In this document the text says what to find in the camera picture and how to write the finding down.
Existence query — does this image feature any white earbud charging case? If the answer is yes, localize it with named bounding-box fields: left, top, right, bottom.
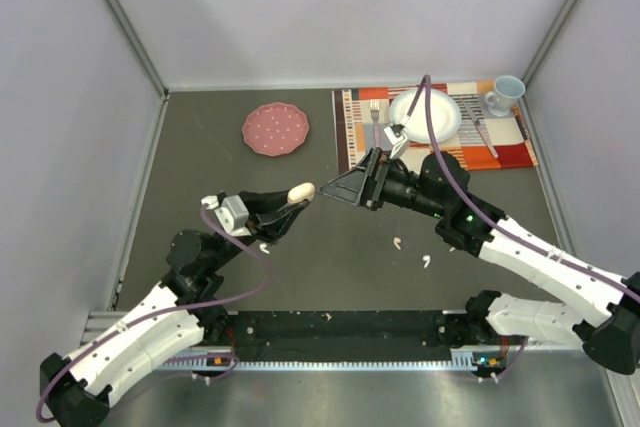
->
left=287, top=182, right=316, bottom=204

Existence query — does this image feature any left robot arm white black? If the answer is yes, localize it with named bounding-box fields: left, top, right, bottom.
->
left=35, top=182, right=316, bottom=426

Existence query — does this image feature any grey slotted cable duct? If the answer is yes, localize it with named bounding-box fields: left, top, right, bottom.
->
left=158, top=351, right=506, bottom=375

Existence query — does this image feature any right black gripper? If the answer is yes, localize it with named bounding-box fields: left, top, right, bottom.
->
left=319, top=147, right=446, bottom=219

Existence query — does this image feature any pink polka dot plate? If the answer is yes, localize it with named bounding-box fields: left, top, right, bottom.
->
left=242, top=102, right=310, bottom=157

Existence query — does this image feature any purple cable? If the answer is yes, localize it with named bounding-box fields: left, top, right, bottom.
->
left=37, top=204, right=276, bottom=421
left=407, top=74, right=640, bottom=383

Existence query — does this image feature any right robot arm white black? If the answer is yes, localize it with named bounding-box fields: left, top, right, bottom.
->
left=320, top=148, right=639, bottom=375

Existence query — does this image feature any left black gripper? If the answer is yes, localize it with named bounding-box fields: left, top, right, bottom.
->
left=209, top=188, right=310, bottom=271

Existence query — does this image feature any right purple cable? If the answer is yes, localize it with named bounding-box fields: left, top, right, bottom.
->
left=407, top=74, right=640, bottom=383

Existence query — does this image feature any aluminium frame rail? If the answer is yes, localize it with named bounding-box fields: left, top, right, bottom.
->
left=79, top=311, right=128, bottom=347

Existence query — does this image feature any pink handled fork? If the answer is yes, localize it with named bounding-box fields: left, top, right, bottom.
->
left=369, top=100, right=381, bottom=148

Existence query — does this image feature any pink handled knife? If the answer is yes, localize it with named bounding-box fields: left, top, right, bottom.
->
left=462, top=100, right=499, bottom=159

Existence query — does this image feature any light blue mug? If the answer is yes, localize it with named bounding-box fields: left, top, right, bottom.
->
left=484, top=75, right=526, bottom=117

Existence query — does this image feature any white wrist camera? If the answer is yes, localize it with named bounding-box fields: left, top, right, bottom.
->
left=200, top=193, right=250, bottom=237
left=384, top=124, right=409, bottom=160

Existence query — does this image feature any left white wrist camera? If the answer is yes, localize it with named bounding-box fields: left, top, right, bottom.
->
left=200, top=193, right=250, bottom=237

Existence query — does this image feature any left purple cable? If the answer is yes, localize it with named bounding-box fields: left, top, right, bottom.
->
left=37, top=204, right=276, bottom=421

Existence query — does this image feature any patchwork colourful placemat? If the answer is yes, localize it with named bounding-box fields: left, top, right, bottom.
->
left=333, top=81, right=538, bottom=173

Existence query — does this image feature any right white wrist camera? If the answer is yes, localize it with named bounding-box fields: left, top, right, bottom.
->
left=384, top=124, right=409, bottom=160

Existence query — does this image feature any white paper plate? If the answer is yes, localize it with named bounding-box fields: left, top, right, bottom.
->
left=390, top=88, right=461, bottom=144

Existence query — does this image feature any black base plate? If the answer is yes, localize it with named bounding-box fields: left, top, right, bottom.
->
left=199, top=309, right=506, bottom=363

